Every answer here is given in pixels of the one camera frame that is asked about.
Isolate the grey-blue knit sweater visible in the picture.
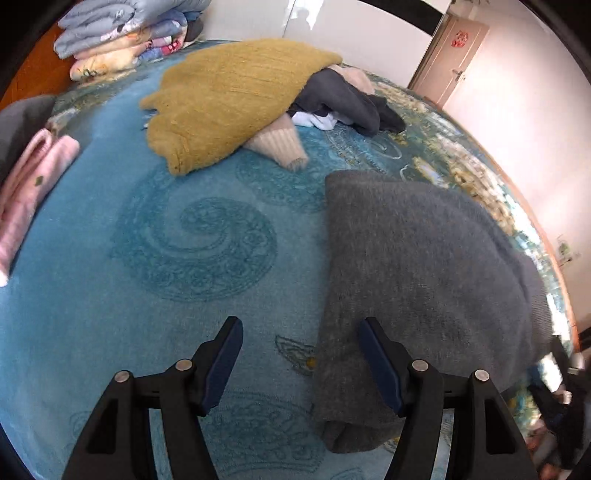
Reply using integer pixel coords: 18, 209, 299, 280
312, 171, 553, 454

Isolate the teal floral bed blanket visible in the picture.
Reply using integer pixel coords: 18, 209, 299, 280
1, 56, 574, 479

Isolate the folded pink sweater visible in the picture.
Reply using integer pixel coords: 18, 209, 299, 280
1, 129, 80, 287

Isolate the dark grey folded garment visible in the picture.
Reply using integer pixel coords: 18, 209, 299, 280
0, 95, 56, 183

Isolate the beige pink knit garment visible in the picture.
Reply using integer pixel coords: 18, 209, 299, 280
243, 65, 375, 171

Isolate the white cloth piece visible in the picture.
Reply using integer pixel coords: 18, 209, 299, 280
291, 111, 339, 131

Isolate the mustard yellow fuzzy garment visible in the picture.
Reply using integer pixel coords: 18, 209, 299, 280
139, 38, 342, 176

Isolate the dark navy garment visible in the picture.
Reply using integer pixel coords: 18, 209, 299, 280
287, 68, 407, 137

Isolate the pink room door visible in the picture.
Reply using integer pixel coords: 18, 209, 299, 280
409, 14, 489, 108

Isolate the folded floral patterned bedding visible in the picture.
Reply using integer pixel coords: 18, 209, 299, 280
69, 10, 188, 82

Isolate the white and black wardrobe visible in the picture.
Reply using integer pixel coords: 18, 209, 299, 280
204, 0, 451, 87

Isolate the folded light blue quilt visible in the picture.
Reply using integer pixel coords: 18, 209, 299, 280
53, 0, 211, 59

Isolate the wall socket with green plug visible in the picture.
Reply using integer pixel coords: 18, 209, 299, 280
557, 235, 580, 268

